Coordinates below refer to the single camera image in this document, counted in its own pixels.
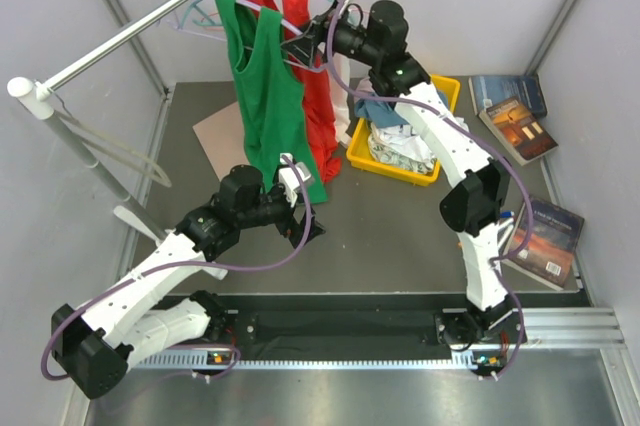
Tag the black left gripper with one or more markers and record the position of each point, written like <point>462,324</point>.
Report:
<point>296,231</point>

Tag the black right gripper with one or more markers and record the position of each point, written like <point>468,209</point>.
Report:
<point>305,47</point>

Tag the green tank top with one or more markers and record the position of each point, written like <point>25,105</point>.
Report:
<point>269,95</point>

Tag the lavender plastic hanger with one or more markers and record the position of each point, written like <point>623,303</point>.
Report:
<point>255,6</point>

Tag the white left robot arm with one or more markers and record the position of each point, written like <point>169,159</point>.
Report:
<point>97,343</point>

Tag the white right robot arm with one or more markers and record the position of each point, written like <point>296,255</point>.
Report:
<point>479,183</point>

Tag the red tank top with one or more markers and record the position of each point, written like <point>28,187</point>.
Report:
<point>316,104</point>

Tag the clear plastic hanger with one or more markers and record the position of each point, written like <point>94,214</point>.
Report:
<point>113,148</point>

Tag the pink garment in bin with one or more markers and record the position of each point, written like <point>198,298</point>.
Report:
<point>365,90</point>

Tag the yellow plastic bin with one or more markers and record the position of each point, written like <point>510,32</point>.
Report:
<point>359,157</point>

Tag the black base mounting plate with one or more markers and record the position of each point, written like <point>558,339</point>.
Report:
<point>391,326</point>

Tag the blue garment in bin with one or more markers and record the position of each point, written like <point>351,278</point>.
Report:
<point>380,113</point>

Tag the white patterned garment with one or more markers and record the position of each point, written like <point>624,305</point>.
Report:
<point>401,147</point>

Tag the brown cardboard sheet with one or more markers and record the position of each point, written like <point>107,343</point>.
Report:
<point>221,136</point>

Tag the blue hardcover book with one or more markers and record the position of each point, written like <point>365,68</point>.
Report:
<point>489,90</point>

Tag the light blue cap marker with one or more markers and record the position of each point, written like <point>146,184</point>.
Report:
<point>504,237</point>

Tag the red cap marker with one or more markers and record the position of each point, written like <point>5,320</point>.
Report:
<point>505,225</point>

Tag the orange cover paperback book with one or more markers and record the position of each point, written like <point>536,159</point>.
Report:
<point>518,130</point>

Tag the dark sunset cover book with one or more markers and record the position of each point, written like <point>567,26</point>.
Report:
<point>549,255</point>

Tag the metal clothes rail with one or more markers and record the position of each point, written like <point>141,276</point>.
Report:
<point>127,33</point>

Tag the grey slotted cable duct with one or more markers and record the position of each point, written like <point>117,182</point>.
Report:
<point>219,358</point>

